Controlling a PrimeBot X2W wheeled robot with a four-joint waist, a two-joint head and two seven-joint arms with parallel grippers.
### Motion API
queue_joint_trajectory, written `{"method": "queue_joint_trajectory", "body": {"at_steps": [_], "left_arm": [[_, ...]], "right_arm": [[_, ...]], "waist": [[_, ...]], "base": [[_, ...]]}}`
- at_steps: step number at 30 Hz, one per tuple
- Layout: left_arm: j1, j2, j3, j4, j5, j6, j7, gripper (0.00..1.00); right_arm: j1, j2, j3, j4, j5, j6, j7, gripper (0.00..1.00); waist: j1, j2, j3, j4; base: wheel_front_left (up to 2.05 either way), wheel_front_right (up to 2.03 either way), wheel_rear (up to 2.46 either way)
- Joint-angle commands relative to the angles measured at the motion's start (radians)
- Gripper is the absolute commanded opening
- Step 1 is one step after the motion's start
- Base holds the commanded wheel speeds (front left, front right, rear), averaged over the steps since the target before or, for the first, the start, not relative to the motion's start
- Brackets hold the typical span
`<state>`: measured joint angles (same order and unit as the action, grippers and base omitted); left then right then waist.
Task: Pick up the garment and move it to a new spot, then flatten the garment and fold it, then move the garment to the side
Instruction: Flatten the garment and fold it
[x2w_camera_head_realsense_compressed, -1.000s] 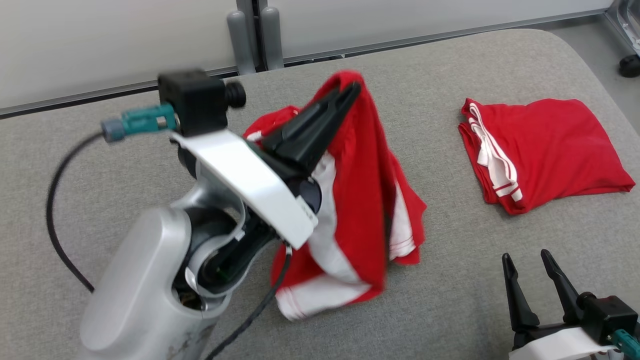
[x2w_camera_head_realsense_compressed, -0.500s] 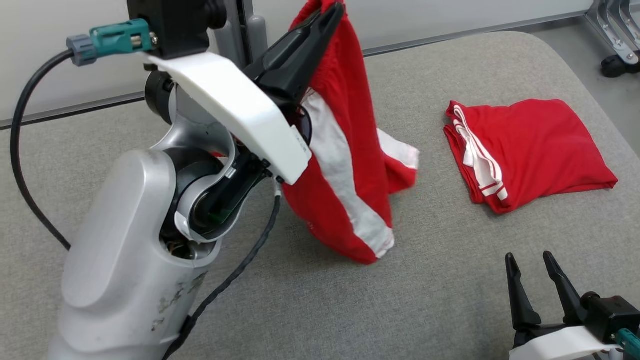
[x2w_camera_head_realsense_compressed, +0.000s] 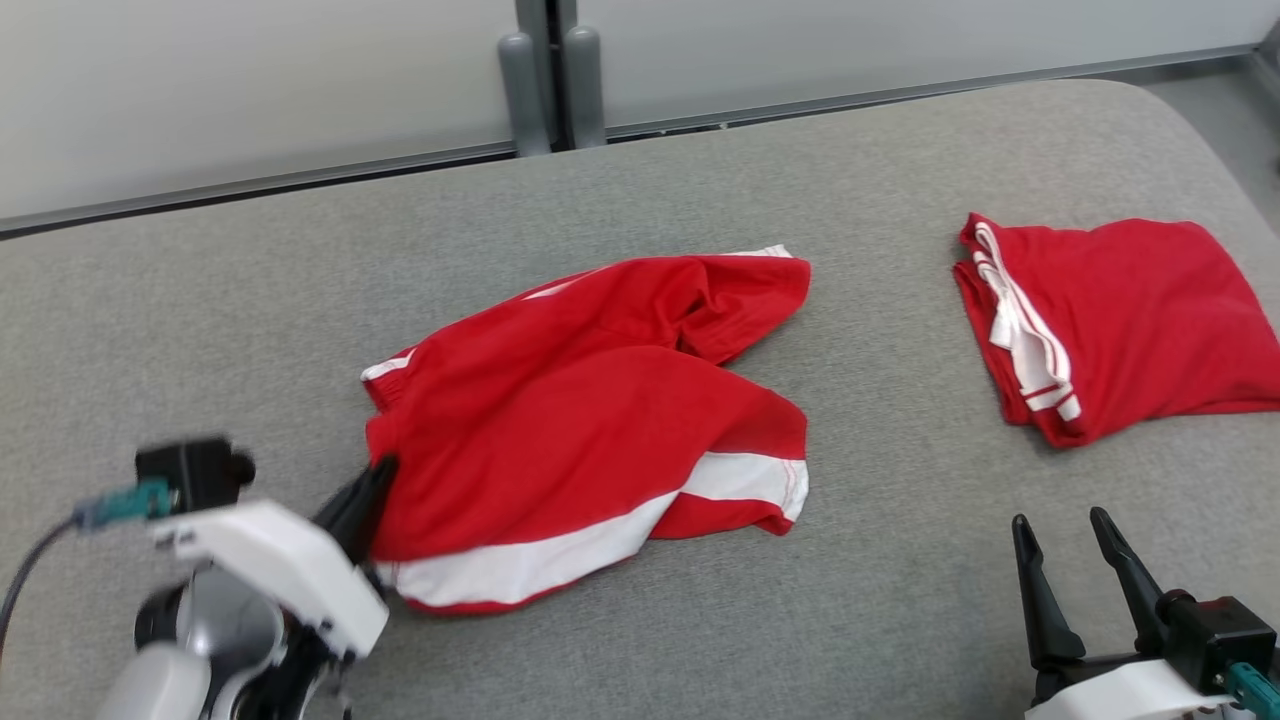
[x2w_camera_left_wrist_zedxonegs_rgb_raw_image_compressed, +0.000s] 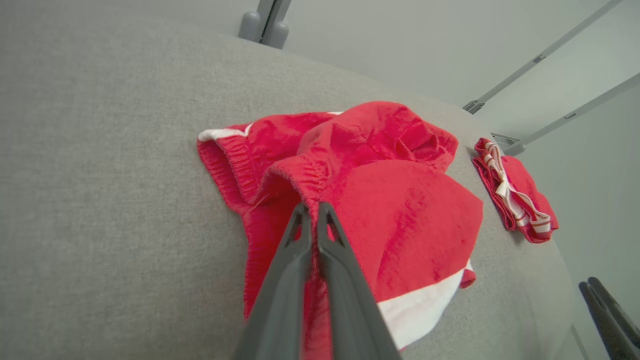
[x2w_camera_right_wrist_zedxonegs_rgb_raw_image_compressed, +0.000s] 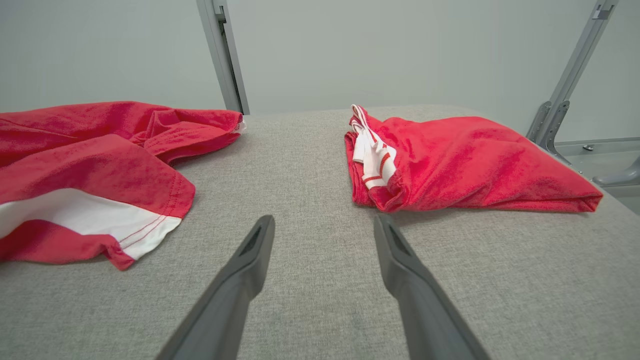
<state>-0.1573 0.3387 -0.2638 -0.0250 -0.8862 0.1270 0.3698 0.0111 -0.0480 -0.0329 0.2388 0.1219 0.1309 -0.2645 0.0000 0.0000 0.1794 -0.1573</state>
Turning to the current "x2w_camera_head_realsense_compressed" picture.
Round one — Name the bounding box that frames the red and white garment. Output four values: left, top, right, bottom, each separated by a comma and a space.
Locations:
360, 243, 813, 616

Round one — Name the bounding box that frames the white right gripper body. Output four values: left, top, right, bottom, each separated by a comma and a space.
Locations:
1024, 654, 1239, 720

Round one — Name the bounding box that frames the grey wall base rail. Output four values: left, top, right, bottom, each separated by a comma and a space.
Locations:
0, 140, 521, 241
605, 44, 1257, 139

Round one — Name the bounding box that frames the grey corner partition post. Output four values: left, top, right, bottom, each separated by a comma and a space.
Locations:
1245, 20, 1280, 131

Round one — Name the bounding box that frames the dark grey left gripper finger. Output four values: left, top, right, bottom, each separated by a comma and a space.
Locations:
312, 457, 390, 542
335, 461, 401, 567

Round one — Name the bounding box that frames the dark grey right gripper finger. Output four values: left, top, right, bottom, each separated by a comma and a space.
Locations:
1089, 507, 1169, 657
1011, 514, 1087, 672

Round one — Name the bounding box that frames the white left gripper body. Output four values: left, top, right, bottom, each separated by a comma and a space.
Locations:
150, 499, 391, 662

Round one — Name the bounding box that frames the grey aluminium partition post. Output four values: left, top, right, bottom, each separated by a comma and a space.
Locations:
498, 0, 608, 159

